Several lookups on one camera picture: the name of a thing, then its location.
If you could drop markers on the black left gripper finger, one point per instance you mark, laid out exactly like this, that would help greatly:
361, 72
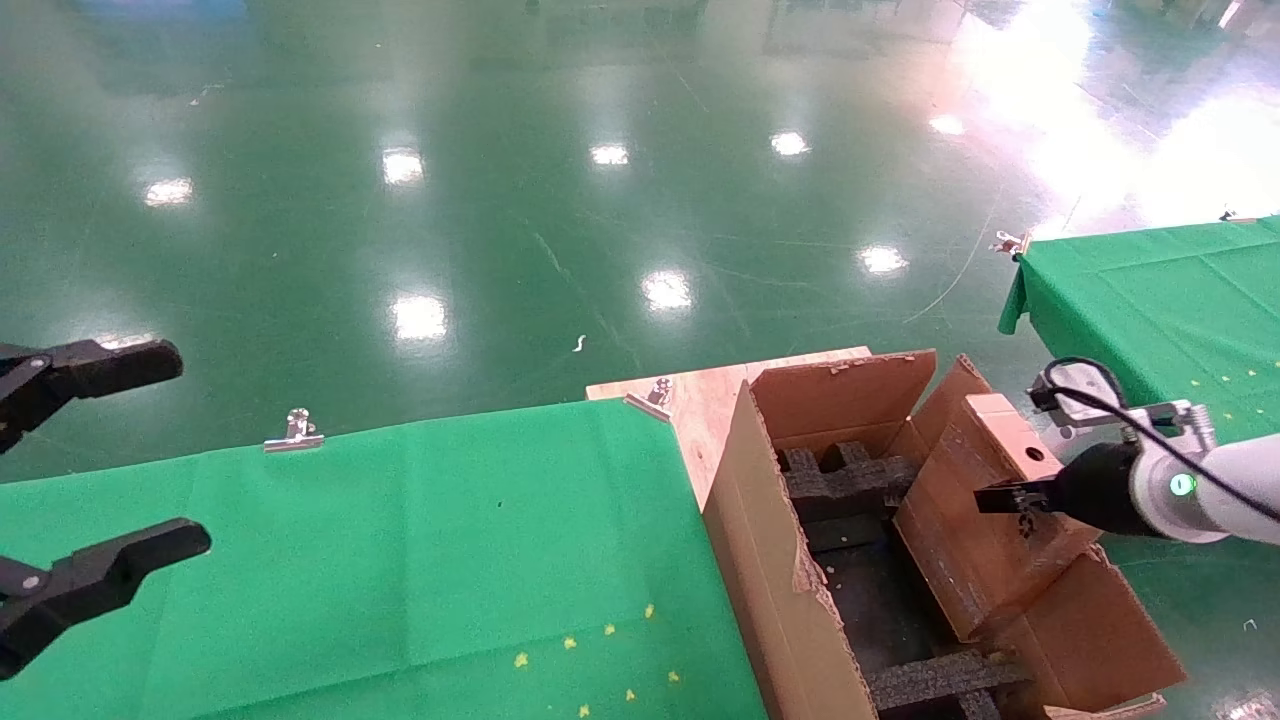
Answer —
100, 368
110, 572

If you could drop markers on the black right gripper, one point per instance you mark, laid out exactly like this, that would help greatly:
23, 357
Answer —
1095, 490

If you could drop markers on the small brown cardboard box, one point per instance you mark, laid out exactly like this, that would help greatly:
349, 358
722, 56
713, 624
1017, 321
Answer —
980, 540

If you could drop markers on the large open cardboard carton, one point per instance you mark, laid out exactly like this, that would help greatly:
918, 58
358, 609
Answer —
770, 560

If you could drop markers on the metal binder clip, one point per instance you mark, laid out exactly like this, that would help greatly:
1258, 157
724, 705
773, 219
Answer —
1010, 243
1232, 215
655, 395
293, 435

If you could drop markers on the large green table cloth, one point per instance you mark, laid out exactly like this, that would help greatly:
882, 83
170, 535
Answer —
350, 560

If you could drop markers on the green cloth with clips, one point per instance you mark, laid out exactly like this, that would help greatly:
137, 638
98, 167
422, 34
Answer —
1160, 300

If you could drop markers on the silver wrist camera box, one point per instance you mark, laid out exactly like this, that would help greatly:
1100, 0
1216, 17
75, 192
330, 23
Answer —
1075, 385

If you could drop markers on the silver camera mount bracket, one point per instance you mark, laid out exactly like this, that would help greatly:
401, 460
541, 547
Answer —
1150, 415

